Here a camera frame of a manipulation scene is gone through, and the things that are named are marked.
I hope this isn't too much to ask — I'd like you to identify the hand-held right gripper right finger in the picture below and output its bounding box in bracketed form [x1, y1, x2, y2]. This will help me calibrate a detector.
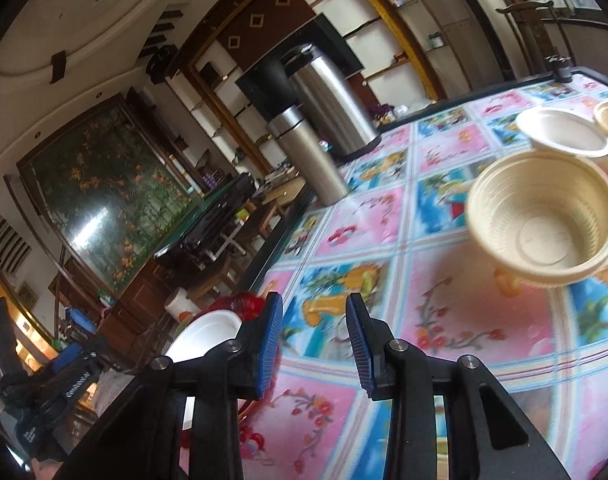
[345, 293, 572, 480]

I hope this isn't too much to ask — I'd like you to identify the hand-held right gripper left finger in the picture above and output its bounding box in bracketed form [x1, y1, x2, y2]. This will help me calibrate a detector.
[51, 291, 284, 480]

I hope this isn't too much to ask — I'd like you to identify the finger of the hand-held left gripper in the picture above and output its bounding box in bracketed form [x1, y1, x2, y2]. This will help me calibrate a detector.
[46, 342, 96, 373]

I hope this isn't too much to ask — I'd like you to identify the large white bowl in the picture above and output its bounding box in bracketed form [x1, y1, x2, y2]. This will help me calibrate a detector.
[164, 310, 242, 433]

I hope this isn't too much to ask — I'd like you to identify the large cream ribbed bowl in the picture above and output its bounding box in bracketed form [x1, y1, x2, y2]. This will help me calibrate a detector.
[466, 151, 608, 288]

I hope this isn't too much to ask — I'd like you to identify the small white bowl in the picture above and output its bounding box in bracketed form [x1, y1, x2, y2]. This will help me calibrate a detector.
[515, 107, 608, 158]

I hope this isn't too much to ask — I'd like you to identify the blue plastic object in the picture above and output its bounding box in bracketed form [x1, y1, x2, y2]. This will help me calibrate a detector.
[66, 307, 97, 333]

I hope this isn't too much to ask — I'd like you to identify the grey striped cloth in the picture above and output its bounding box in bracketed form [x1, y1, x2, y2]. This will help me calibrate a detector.
[91, 367, 135, 411]

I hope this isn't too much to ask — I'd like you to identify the wooden stool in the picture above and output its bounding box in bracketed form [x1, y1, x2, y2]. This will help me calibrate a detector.
[186, 255, 240, 301]

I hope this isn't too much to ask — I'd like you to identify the white bucket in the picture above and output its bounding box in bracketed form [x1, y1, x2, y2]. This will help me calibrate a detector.
[165, 287, 191, 318]

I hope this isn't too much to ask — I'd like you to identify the green mahjong table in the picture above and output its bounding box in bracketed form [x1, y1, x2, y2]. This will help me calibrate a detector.
[153, 173, 257, 266]

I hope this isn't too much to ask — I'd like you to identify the low wooden table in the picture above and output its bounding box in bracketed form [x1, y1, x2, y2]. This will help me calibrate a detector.
[254, 177, 307, 216]

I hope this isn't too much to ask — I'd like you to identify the large flower painting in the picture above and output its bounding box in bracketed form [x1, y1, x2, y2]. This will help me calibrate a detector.
[16, 95, 195, 298]

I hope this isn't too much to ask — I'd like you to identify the steel thermos bottle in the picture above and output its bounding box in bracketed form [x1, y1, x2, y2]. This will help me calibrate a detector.
[267, 106, 350, 207]

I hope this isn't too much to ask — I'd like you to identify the white plastic bag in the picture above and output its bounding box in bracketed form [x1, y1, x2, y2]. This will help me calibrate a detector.
[394, 100, 435, 116]

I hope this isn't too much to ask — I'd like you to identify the large steel airpot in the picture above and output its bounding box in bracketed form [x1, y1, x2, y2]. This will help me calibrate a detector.
[279, 44, 382, 157]

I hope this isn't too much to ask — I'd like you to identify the black flat television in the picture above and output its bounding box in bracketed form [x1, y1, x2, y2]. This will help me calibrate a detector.
[235, 12, 364, 121]

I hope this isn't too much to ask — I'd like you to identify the black ceiling speaker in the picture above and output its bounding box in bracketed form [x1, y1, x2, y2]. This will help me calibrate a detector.
[145, 44, 179, 83]

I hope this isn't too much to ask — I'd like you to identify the small black jar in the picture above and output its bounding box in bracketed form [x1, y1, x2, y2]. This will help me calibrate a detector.
[545, 55, 575, 82]

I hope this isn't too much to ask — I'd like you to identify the white standing air conditioner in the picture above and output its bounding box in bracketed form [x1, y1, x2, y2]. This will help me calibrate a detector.
[436, 0, 517, 96]

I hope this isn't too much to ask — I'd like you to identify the dark wooden chair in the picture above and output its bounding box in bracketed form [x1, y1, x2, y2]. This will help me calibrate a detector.
[496, 0, 575, 81]

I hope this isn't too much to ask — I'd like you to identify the slatted wall vent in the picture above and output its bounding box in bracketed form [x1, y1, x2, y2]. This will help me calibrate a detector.
[0, 217, 32, 273]

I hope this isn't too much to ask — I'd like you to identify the wooden wall shelf unit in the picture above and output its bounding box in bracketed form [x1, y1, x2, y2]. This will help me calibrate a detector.
[176, 0, 452, 196]

